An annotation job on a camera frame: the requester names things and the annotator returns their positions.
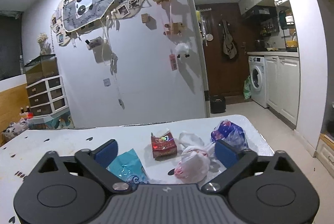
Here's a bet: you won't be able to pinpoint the blue purple plastic bag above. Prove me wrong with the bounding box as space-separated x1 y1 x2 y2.
211 120 249 150

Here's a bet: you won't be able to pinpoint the teal snack wrapper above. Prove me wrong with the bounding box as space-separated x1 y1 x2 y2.
106 149 149 189

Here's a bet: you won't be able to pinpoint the white pink plastic bag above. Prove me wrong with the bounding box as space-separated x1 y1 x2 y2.
174 132 215 184

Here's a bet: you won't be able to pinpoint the red cigarette pack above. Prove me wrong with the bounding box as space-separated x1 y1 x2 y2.
151 128 178 160

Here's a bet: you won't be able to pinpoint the small black floor box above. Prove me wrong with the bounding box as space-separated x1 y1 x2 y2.
209 95 226 114

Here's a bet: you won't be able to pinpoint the green bag by washer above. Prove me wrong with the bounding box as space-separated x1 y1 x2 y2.
243 76 251 100

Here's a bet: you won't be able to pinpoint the white refrigerator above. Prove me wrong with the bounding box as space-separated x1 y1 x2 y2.
187 0 211 118

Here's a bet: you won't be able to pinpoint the dark wooden door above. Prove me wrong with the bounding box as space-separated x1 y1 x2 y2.
196 3 258 97

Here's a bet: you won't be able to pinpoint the white drawer cabinet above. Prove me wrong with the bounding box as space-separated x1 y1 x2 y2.
26 75 68 117

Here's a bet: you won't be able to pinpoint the white washing machine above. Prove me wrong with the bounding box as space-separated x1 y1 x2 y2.
248 56 268 108

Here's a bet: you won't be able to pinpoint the white kitchen cabinets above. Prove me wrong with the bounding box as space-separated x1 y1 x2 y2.
265 56 300 126

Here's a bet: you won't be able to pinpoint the glass fish tank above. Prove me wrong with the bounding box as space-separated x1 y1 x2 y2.
24 54 59 85

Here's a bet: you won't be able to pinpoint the hanging brown bag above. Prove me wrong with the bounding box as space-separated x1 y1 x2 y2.
222 20 238 59

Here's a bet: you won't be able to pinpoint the white plush sheep ornament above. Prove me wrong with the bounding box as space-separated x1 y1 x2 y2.
175 43 190 58

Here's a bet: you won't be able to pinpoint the wall photo collage banner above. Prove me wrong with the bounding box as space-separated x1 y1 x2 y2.
50 0 146 46

